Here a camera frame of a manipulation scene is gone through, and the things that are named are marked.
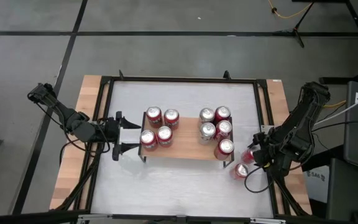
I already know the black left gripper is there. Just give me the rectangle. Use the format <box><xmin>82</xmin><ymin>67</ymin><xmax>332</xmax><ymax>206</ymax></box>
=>
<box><xmin>99</xmin><ymin>111</ymin><xmax>142</xmax><ymax>161</ymax></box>

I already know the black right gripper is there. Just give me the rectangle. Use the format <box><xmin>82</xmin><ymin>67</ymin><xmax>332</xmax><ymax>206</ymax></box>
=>
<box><xmin>248</xmin><ymin>131</ymin><xmax>288</xmax><ymax>175</ymax></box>

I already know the red Fanta can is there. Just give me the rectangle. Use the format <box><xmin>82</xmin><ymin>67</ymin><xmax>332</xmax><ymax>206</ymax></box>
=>
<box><xmin>232</xmin><ymin>162</ymin><xmax>250</xmax><ymax>180</ymax></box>
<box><xmin>163</xmin><ymin>108</ymin><xmax>180</xmax><ymax>131</ymax></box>
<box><xmin>156</xmin><ymin>125</ymin><xmax>174</xmax><ymax>147</ymax></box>
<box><xmin>139</xmin><ymin>129</ymin><xmax>158</xmax><ymax>152</ymax></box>
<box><xmin>145</xmin><ymin>106</ymin><xmax>163</xmax><ymax>129</ymax></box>
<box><xmin>241</xmin><ymin>146</ymin><xmax>257</xmax><ymax>165</ymax></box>

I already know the red Star Wars Coke can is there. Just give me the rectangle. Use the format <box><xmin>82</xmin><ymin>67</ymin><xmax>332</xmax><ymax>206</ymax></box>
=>
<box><xmin>214</xmin><ymin>119</ymin><xmax>233</xmax><ymax>142</ymax></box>

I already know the silver mounting plate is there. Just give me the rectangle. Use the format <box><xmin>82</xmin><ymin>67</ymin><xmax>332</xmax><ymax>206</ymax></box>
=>
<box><xmin>260</xmin><ymin>124</ymin><xmax>275</xmax><ymax>135</ymax></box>

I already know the white cardboard box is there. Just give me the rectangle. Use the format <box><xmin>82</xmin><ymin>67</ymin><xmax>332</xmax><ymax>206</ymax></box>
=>
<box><xmin>303</xmin><ymin>166</ymin><xmax>331</xmax><ymax>205</ymax></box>

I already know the grey bin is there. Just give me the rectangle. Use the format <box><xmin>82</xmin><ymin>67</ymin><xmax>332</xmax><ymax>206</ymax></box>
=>
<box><xmin>325</xmin><ymin>157</ymin><xmax>358</xmax><ymax>222</ymax></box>

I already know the black tripod stand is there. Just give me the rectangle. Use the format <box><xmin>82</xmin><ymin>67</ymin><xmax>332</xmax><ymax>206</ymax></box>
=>
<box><xmin>272</xmin><ymin>0</ymin><xmax>316</xmax><ymax>49</ymax></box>

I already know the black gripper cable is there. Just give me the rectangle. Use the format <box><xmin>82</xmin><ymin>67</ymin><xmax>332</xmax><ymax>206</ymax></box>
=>
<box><xmin>244</xmin><ymin>166</ymin><xmax>275</xmax><ymax>194</ymax></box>

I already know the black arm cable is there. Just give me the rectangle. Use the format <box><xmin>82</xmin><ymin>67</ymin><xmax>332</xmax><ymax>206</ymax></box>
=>
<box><xmin>59</xmin><ymin>136</ymin><xmax>111</xmax><ymax>166</ymax></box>

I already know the wooden shelf with black frame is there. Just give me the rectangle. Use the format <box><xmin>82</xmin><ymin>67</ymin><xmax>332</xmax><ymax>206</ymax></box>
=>
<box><xmin>137</xmin><ymin>111</ymin><xmax>235</xmax><ymax>169</ymax></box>

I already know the black metal table frame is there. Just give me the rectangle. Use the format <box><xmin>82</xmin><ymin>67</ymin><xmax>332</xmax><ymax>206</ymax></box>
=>
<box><xmin>50</xmin><ymin>69</ymin><xmax>313</xmax><ymax>223</ymax></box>

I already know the short yellow cable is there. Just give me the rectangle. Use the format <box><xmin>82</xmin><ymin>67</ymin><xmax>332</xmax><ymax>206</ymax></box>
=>
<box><xmin>323</xmin><ymin>100</ymin><xmax>347</xmax><ymax>109</ymax></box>

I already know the black power cable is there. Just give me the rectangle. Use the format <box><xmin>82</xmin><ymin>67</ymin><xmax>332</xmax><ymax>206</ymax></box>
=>
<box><xmin>312</xmin><ymin>120</ymin><xmax>358</xmax><ymax>133</ymax></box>

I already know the white cable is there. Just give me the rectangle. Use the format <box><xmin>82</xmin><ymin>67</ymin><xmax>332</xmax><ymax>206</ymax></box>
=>
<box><xmin>315</xmin><ymin>88</ymin><xmax>358</xmax><ymax>125</ymax></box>

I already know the black desk frame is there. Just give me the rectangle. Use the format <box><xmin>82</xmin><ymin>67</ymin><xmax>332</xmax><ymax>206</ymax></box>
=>
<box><xmin>290</xmin><ymin>0</ymin><xmax>358</xmax><ymax>85</ymax></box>

